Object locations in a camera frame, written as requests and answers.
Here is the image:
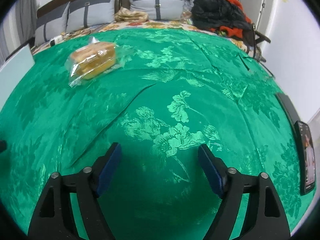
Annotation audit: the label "black smartphone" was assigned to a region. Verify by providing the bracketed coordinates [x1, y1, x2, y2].
[294, 120, 316, 195]

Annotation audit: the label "grey pillow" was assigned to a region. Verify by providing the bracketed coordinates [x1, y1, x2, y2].
[129, 0, 185, 21]
[35, 2, 70, 47]
[66, 0, 116, 33]

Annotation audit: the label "grey pillow middle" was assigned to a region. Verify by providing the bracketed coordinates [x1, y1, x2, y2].
[66, 0, 116, 33]

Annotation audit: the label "grey pillow right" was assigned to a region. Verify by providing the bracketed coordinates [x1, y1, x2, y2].
[129, 0, 185, 21]

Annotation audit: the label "green patterned tablecloth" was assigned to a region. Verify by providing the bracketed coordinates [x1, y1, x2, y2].
[1, 29, 313, 239]

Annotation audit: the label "sandwich bread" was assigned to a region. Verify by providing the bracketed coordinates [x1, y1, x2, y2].
[65, 36, 127, 87]

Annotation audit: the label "grey pillow left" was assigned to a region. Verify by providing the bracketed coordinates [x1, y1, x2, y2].
[35, 2, 70, 47]

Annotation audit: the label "white cardboard box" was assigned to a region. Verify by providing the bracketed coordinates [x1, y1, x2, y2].
[0, 45, 35, 109]

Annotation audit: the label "black and orange clothes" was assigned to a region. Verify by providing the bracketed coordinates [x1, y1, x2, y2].
[191, 0, 271, 47]

